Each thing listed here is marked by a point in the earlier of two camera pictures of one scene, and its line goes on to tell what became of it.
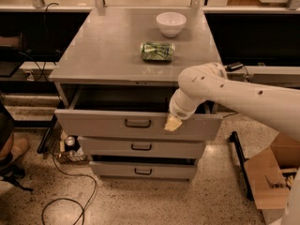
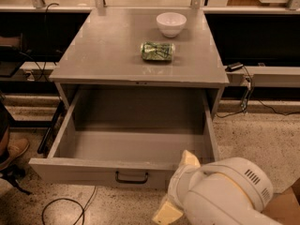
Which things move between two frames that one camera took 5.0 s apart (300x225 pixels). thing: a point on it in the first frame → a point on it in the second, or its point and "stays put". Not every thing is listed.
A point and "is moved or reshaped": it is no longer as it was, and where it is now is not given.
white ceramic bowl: [171, 23] stays put
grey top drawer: [127, 112] is moved or reshaped
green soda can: [153, 51] stays put
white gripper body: [179, 112] → [178, 182]
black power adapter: [232, 67] stays put
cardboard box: [272, 172] → [284, 207]
